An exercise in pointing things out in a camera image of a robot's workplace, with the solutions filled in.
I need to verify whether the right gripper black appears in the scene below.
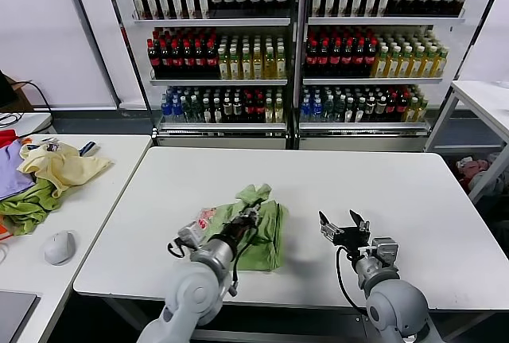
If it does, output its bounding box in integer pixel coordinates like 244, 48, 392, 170
318, 209, 374, 259

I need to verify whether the yellow juice bottle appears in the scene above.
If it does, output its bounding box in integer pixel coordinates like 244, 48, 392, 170
398, 48, 412, 79
386, 48, 400, 79
264, 48, 277, 80
218, 48, 231, 80
240, 48, 253, 80
252, 48, 265, 80
433, 48, 449, 79
374, 48, 388, 79
275, 48, 288, 80
229, 48, 242, 80
422, 48, 436, 79
410, 48, 424, 79

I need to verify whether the purple cloth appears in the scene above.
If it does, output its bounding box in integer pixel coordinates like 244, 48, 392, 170
0, 140, 36, 201

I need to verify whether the white grey cloth pile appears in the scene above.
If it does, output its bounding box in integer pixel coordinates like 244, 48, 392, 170
468, 154, 509, 197

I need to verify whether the black monitor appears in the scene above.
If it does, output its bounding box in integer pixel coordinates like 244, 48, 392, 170
0, 68, 21, 110

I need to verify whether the large white work table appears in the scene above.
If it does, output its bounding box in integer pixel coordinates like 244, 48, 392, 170
73, 146, 509, 312

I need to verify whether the red cap cola bottle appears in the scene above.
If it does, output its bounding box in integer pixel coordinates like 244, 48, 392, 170
329, 38, 343, 78
148, 39, 161, 80
205, 39, 219, 80
183, 39, 196, 80
317, 38, 331, 78
159, 39, 173, 80
171, 39, 185, 80
305, 38, 319, 78
341, 38, 355, 78
194, 39, 208, 80
353, 38, 367, 78
365, 38, 379, 78

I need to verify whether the crumpled green garment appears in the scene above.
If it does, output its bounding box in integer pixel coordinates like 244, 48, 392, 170
0, 177, 61, 236

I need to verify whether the white computer mouse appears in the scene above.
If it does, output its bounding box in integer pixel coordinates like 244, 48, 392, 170
43, 230, 77, 267

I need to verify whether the pale yellow shirt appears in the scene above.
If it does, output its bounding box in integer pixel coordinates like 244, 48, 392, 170
18, 142, 115, 197

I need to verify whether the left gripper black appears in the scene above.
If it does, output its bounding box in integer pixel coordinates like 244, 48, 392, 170
220, 198, 267, 243

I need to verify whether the light green shirt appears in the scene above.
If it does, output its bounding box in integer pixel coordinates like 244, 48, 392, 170
190, 182, 290, 275

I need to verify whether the blue white striped item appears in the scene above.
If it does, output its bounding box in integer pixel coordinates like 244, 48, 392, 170
78, 141, 99, 158

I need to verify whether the white cabinet shelf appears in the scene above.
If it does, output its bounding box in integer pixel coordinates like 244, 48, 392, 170
302, 77, 445, 87
308, 18, 467, 27
133, 18, 293, 28
150, 78, 289, 88
157, 122, 288, 134
298, 122, 433, 133

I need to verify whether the white side table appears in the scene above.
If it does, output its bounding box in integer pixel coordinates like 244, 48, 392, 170
0, 134, 154, 343

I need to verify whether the small white desk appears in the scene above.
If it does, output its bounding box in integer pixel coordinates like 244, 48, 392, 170
0, 111, 55, 137

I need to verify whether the pink cloth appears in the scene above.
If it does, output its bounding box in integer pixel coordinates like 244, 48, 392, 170
456, 156, 491, 181

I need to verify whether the grey laptop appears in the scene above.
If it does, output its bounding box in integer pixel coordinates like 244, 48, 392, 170
0, 289, 42, 343

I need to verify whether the beverage display cabinet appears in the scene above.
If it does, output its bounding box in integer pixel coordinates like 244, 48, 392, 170
101, 0, 303, 150
296, 0, 496, 152

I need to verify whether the orange item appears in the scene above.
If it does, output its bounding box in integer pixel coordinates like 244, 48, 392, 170
0, 215, 15, 241

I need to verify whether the red cloth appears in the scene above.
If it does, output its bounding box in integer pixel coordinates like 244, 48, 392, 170
0, 129, 19, 150

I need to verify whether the cardboard box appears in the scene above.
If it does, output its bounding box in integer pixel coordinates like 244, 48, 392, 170
10, 79, 36, 108

